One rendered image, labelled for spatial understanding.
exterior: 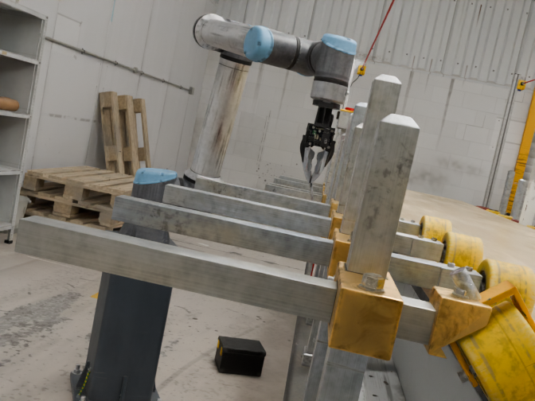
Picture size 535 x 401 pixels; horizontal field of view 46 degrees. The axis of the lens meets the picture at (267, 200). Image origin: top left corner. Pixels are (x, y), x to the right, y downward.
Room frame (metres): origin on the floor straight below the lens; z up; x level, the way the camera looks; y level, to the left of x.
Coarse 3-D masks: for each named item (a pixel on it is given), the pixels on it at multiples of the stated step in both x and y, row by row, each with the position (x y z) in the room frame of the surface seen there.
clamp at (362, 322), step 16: (336, 272) 0.58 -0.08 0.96; (352, 272) 0.55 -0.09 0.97; (352, 288) 0.48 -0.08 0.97; (384, 288) 0.51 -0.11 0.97; (336, 304) 0.49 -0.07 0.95; (352, 304) 0.48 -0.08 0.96; (368, 304) 0.48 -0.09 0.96; (384, 304) 0.48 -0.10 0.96; (400, 304) 0.48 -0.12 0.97; (336, 320) 0.48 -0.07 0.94; (352, 320) 0.48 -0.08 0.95; (368, 320) 0.48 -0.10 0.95; (384, 320) 0.48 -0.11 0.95; (336, 336) 0.48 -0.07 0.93; (352, 336) 0.48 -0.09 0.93; (368, 336) 0.48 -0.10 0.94; (384, 336) 0.48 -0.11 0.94; (368, 352) 0.48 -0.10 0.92; (384, 352) 0.48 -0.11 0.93
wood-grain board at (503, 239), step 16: (416, 192) 4.28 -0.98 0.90; (416, 208) 2.60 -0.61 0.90; (432, 208) 2.82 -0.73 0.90; (448, 208) 3.08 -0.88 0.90; (464, 208) 3.38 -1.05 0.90; (480, 208) 3.75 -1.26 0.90; (464, 224) 2.28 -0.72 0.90; (480, 224) 2.44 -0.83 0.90; (496, 224) 2.63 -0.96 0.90; (512, 224) 2.85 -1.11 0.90; (496, 240) 1.91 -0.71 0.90; (512, 240) 2.02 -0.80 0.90; (528, 240) 2.15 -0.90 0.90; (496, 256) 1.49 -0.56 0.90; (512, 256) 1.56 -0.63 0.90; (528, 256) 1.64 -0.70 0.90
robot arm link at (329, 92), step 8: (312, 88) 1.62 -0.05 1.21; (320, 88) 1.60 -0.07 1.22; (328, 88) 1.59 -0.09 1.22; (336, 88) 1.59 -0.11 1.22; (344, 88) 1.61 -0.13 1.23; (312, 96) 1.62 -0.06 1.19; (320, 96) 1.60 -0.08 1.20; (328, 96) 1.59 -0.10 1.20; (336, 96) 1.59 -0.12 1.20; (344, 96) 1.61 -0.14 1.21
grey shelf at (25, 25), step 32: (0, 0) 3.69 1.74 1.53; (0, 32) 4.27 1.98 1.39; (32, 32) 4.24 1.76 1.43; (0, 64) 4.26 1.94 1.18; (32, 64) 4.23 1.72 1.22; (32, 96) 4.23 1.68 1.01; (0, 128) 4.25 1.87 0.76; (0, 160) 4.25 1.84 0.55; (0, 192) 4.24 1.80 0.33; (0, 224) 4.12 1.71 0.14
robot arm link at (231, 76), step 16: (224, 64) 2.22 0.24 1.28; (240, 64) 2.21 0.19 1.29; (224, 80) 2.23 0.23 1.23; (240, 80) 2.24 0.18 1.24; (224, 96) 2.23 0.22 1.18; (240, 96) 2.27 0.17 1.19; (208, 112) 2.27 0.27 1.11; (224, 112) 2.25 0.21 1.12; (208, 128) 2.26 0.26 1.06; (224, 128) 2.26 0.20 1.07; (208, 144) 2.27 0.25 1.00; (224, 144) 2.28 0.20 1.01; (208, 160) 2.28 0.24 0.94; (192, 176) 2.29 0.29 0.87; (208, 176) 2.29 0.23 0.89; (192, 208) 2.28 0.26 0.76
